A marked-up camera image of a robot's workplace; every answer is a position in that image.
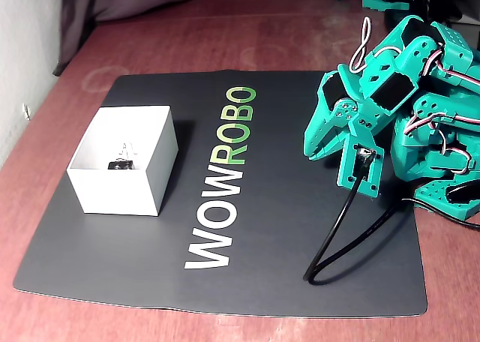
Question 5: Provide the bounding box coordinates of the black WOWROBO printed mat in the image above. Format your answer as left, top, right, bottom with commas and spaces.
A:
13, 70, 428, 318

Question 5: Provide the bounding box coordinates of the black bulky equipment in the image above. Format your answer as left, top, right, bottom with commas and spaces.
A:
384, 0, 480, 26

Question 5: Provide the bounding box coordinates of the white open cardboard box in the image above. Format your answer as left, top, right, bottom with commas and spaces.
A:
66, 105, 179, 218

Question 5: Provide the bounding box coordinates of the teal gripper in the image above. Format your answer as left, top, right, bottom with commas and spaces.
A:
302, 64, 391, 161

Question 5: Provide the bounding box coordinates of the black camera cable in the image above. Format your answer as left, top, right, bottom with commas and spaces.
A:
302, 150, 480, 286

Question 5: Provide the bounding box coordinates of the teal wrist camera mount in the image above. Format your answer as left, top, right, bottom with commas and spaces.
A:
336, 131, 384, 200

